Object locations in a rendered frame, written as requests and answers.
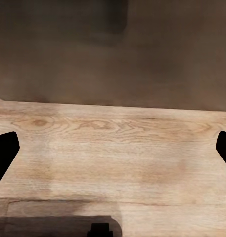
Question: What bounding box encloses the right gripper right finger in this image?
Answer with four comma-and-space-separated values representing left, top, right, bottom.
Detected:
216, 131, 226, 163

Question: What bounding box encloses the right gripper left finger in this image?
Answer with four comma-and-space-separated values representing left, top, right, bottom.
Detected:
0, 131, 20, 181

